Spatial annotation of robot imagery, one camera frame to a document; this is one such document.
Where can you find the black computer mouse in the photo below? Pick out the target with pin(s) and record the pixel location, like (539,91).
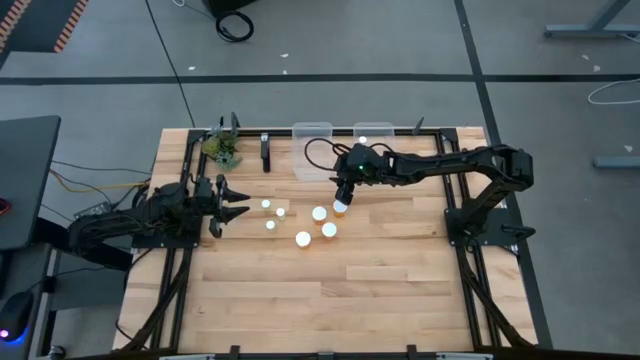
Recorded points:
(15,312)

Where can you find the black aluminium table frame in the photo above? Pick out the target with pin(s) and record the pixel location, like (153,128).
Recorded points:
(280,133)

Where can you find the grey power adapter box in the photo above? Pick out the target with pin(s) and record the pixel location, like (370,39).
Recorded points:
(92,210)

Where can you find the grey metal table leg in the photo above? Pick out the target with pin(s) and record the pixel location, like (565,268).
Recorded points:
(575,31)

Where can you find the grey metal table foot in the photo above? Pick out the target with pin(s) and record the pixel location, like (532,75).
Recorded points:
(617,162)

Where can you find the clear plastic bin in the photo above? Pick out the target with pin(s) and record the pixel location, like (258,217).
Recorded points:
(322,131)
(380,132)

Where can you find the black upright bracket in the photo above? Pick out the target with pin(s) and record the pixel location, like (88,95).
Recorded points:
(265,155)

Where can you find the small white bottle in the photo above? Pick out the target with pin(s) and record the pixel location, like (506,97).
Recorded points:
(362,139)

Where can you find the black mat with orange stripes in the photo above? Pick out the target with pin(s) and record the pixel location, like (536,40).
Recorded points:
(40,25)

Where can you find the large orange pill bottle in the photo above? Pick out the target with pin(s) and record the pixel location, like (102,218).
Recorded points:
(319,214)
(329,229)
(340,209)
(303,239)

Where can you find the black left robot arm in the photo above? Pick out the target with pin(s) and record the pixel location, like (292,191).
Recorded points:
(125,220)

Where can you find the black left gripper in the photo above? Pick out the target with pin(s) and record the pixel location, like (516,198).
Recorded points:
(205,200)

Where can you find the dark grey desk top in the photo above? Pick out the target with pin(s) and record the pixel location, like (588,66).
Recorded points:
(25,180)

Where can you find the green artificial succulent plant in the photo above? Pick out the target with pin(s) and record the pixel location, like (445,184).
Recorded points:
(222,150)

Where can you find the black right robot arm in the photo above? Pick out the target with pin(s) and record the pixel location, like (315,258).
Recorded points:
(450,162)

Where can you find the small pale pill bottle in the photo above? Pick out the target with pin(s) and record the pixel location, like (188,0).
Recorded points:
(270,225)
(280,212)
(265,203)

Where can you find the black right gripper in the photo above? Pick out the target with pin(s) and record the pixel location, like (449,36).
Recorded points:
(362,162)

